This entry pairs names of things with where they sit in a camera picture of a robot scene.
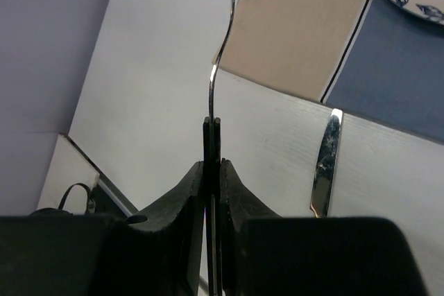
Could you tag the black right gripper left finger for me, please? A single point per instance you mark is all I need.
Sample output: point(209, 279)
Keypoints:
point(155, 252)

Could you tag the blue and beige checked placemat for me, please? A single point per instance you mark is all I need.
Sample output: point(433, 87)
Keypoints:
point(367, 57)

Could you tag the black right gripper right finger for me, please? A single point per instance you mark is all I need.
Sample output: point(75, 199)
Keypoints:
point(399, 252)

